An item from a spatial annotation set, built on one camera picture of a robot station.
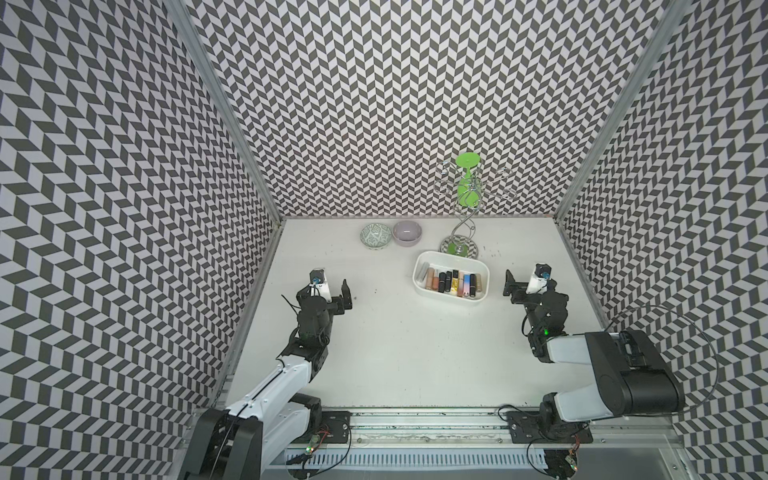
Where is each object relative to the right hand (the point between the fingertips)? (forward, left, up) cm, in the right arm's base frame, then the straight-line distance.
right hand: (522, 274), depth 90 cm
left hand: (-4, +58, +3) cm, 58 cm away
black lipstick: (+3, +23, -9) cm, 25 cm away
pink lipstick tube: (+1, +18, -8) cm, 19 cm away
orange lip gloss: (+3, +26, -9) cm, 27 cm away
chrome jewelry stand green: (+17, +17, +21) cm, 32 cm away
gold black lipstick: (+4, +19, -9) cm, 21 cm away
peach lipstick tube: (+4, +28, -9) cm, 29 cm away
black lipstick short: (+3, +21, -8) cm, 23 cm away
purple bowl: (+24, +35, -7) cm, 42 cm away
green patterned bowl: (+24, +47, -9) cm, 53 cm away
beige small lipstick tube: (+1, +11, -8) cm, 14 cm away
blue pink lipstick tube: (+1, +16, -8) cm, 18 cm away
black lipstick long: (+1, +14, -8) cm, 16 cm away
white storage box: (+13, +20, -10) cm, 25 cm away
